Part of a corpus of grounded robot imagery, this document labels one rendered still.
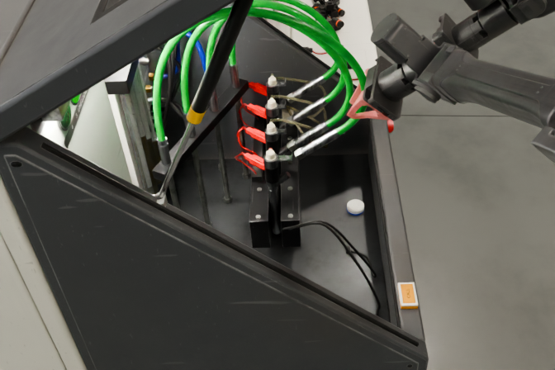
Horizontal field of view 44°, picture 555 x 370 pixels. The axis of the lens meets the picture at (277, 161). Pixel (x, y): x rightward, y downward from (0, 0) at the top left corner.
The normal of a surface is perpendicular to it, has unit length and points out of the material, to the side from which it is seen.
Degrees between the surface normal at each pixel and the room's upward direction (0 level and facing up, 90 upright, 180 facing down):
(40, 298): 90
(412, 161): 0
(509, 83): 49
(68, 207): 90
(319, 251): 0
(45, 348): 90
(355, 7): 0
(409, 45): 64
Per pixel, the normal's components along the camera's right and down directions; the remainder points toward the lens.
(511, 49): -0.06, -0.74
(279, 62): -0.01, 0.67
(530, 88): -0.77, -0.57
